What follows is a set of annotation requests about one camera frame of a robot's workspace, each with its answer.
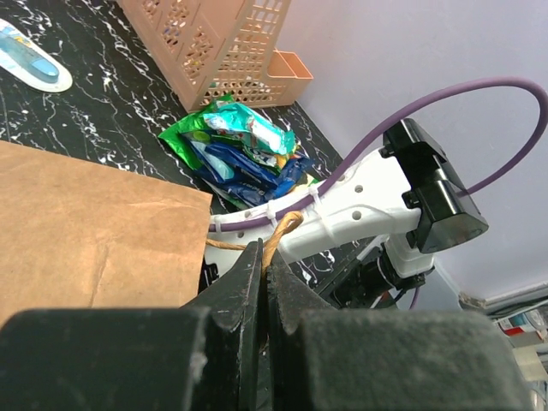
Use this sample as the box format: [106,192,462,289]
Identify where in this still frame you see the green Chuba cassava chips bag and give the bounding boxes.
[158,94,235,170]

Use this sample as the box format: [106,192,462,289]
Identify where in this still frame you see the blue Burts chips bag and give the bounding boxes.
[190,140,237,184]

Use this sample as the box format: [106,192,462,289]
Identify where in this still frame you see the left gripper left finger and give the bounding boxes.
[1,241,263,410]

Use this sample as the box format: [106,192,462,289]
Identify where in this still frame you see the dark blue Burts chilli bag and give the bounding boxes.
[205,143,313,207]

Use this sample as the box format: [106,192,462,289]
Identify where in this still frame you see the brown paper bag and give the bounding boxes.
[1,142,211,320]

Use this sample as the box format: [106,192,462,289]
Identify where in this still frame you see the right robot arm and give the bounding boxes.
[208,118,489,292]

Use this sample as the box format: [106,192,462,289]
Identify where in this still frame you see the teal white snack packet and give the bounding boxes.
[203,103,296,156]

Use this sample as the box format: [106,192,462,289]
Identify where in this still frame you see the blue correction tape blister pack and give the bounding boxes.
[1,19,73,93]

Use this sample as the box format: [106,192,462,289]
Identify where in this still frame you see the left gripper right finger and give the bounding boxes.
[266,254,529,410]

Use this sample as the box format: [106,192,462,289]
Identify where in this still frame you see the orange plastic file organizer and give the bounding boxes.
[119,0,313,112]

